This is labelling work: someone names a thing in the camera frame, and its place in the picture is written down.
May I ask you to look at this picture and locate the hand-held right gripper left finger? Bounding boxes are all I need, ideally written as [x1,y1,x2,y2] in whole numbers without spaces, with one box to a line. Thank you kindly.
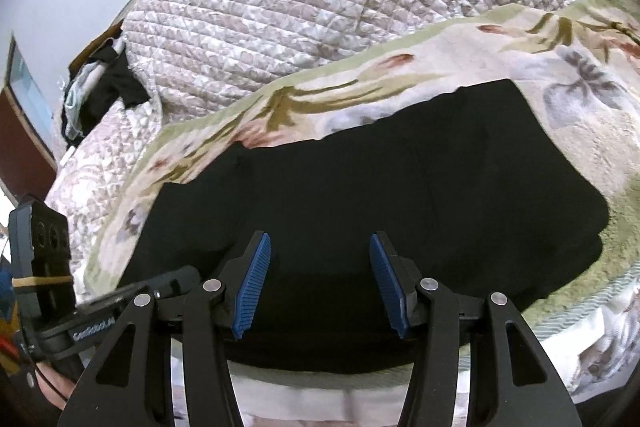
[57,231,272,427]

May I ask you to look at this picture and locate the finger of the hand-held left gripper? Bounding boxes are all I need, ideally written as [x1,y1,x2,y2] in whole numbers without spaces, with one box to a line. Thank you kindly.
[75,266,201,311]

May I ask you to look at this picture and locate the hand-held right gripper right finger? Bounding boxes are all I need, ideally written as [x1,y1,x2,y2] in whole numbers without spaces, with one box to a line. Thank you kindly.
[369,231,583,427]

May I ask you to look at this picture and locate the black pants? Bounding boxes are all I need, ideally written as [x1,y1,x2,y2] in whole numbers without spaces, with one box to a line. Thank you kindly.
[127,78,610,375]

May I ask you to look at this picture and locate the person's left hand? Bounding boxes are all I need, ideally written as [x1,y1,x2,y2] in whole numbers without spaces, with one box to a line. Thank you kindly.
[35,359,77,409]

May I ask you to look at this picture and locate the colourful cloth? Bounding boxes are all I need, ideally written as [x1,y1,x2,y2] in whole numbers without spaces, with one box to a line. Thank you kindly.
[0,257,23,373]

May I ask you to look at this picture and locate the quilted patterned pillow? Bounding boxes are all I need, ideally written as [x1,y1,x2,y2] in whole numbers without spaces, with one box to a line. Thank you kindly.
[45,99,167,278]

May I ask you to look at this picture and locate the dark red wooden furniture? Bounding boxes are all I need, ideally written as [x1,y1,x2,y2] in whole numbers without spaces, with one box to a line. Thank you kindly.
[0,87,58,204]

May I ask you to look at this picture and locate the white bed sheet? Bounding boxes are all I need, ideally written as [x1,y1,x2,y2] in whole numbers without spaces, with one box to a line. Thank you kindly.
[170,277,640,427]

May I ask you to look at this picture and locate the pale crumpled clothing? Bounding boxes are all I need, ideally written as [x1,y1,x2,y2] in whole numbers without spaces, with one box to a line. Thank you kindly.
[61,57,103,148]

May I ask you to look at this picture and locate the window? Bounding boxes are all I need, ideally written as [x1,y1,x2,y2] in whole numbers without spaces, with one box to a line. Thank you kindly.
[9,36,57,160]

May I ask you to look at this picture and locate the black cloth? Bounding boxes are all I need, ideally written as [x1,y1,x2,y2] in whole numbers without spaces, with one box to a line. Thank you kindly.
[90,39,151,120]

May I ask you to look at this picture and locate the floral fleece blanket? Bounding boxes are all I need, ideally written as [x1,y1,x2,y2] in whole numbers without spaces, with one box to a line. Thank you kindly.
[82,0,640,340]

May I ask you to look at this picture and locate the quilted patterned bedspread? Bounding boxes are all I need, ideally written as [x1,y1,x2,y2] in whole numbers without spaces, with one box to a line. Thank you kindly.
[122,0,608,128]

